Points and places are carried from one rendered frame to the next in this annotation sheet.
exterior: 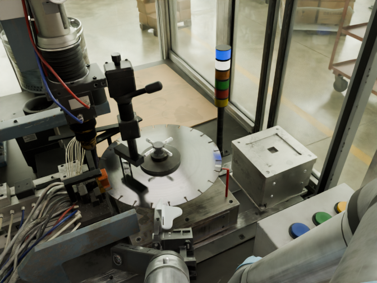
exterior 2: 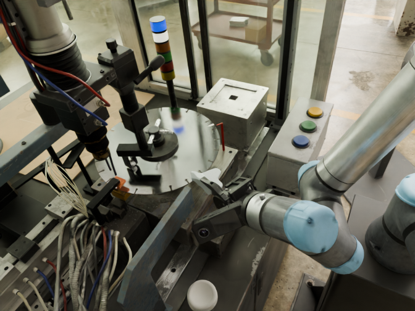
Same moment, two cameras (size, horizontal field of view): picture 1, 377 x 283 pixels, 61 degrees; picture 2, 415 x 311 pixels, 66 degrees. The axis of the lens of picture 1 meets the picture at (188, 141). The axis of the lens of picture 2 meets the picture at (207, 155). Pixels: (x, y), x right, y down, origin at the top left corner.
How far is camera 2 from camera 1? 0.31 m
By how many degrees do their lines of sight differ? 25
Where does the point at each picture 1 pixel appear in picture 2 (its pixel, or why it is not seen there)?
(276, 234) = (288, 152)
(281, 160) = (246, 102)
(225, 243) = not seen: hidden behind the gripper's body
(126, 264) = (214, 231)
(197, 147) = (180, 120)
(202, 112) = not seen: hidden behind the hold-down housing
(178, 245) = (244, 190)
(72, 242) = (156, 243)
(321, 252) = (407, 100)
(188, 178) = (197, 145)
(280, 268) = (367, 138)
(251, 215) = (243, 158)
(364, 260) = not seen: outside the picture
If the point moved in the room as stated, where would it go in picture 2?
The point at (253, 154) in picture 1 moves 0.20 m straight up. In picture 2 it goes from (222, 107) to (218, 47)
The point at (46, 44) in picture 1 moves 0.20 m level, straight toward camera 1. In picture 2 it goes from (50, 46) to (162, 71)
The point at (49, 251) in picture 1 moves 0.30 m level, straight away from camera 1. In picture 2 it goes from (142, 263) to (5, 234)
